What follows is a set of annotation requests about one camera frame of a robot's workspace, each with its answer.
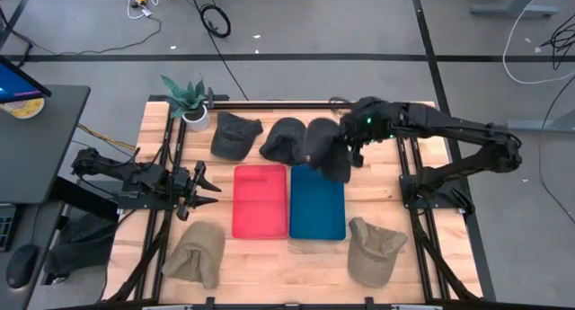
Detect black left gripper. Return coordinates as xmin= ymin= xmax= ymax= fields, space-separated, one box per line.
xmin=172 ymin=161 xmax=223 ymax=222

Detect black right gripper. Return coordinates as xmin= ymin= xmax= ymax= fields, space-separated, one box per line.
xmin=339 ymin=96 xmax=405 ymax=169

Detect dark grey knit beanie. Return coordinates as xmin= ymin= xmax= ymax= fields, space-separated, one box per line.
xmin=303 ymin=117 xmax=353 ymax=184
xmin=259 ymin=117 xmax=309 ymax=166

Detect tan knit beanie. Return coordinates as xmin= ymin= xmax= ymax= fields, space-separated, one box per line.
xmin=161 ymin=220 xmax=226 ymax=290

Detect tan baseball cap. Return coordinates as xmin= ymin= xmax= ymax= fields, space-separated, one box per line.
xmin=347 ymin=217 xmax=409 ymax=288

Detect red translucent plastic bin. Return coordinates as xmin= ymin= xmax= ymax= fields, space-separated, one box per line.
xmin=231 ymin=164 xmax=289 ymax=241

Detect dark grey baseball cap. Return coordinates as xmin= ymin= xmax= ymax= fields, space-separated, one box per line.
xmin=209 ymin=111 xmax=264 ymax=162

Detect blue plastic bin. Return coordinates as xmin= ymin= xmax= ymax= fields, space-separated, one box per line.
xmin=288 ymin=164 xmax=348 ymax=242

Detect white plant pot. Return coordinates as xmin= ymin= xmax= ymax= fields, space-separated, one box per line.
xmin=181 ymin=103 xmax=211 ymax=133

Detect green leafy plant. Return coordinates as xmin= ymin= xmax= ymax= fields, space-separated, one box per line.
xmin=160 ymin=75 xmax=208 ymax=120

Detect black bag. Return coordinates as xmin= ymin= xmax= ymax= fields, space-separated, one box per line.
xmin=43 ymin=213 xmax=119 ymax=278

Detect black desk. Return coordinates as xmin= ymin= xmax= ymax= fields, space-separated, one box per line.
xmin=0 ymin=84 xmax=92 ymax=206

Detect grey desk foot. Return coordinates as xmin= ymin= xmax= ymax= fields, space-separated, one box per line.
xmin=506 ymin=108 xmax=575 ymax=134
xmin=470 ymin=0 xmax=561 ymax=19

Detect dark grey desk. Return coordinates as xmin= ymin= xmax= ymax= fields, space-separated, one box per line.
xmin=0 ymin=200 xmax=66 ymax=310

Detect yellow bowl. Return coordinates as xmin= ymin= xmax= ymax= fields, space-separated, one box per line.
xmin=0 ymin=97 xmax=46 ymax=120

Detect black computer mouse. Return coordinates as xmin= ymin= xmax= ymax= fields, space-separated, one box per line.
xmin=5 ymin=244 xmax=40 ymax=289

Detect black keyboard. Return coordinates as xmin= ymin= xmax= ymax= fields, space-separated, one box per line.
xmin=0 ymin=202 xmax=19 ymax=252

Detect black computer monitor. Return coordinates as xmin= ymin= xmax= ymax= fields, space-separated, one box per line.
xmin=0 ymin=54 xmax=53 ymax=105

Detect black aluminium table frame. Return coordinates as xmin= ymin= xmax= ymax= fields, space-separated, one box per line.
xmin=57 ymin=93 xmax=575 ymax=310

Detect long black floor cable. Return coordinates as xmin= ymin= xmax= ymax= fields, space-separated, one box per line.
xmin=190 ymin=0 xmax=251 ymax=102

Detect thin black floor cable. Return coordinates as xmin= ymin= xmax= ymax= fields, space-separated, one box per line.
xmin=0 ymin=13 xmax=163 ymax=58

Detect coiled black cable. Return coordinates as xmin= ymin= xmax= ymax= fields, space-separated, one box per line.
xmin=199 ymin=3 xmax=233 ymax=40

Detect white floor cable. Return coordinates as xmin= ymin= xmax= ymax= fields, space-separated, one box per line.
xmin=501 ymin=0 xmax=575 ymax=85

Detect white and yellow cable bundle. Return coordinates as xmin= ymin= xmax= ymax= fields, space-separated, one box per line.
xmin=119 ymin=0 xmax=174 ymax=20

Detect tangled black cables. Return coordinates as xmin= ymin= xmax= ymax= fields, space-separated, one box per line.
xmin=538 ymin=13 xmax=575 ymax=71

